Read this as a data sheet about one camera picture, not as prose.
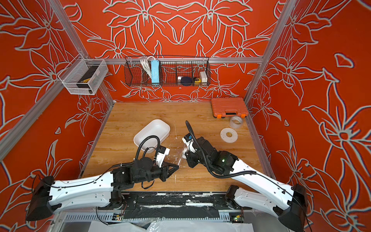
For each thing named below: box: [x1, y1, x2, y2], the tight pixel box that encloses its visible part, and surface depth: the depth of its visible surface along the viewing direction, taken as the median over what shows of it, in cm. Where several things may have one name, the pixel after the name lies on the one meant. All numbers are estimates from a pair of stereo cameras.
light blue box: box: [150, 59, 160, 85], surface depth 92 cm
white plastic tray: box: [133, 118, 171, 153], surface depth 102 cm
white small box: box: [199, 71, 208, 85], surface depth 94 cm
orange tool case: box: [210, 97, 249, 119], surface depth 112 cm
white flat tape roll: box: [220, 127, 239, 144], surface depth 100 cm
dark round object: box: [180, 76, 193, 87], surface depth 97 cm
